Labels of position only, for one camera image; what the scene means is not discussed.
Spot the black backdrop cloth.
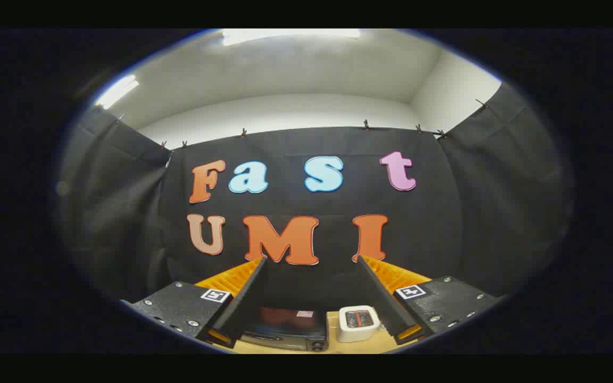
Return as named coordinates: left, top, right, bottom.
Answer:
left=56, top=82, right=573, bottom=314

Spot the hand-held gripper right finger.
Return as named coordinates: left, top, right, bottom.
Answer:
left=357, top=254, right=505, bottom=346

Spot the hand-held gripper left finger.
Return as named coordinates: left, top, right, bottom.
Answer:
left=120, top=257, right=268, bottom=350

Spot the white pop-up toaster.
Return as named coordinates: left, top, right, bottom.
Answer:
left=337, top=305, right=382, bottom=343

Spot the black toaster oven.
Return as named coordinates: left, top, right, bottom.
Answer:
left=240, top=306, right=331, bottom=353

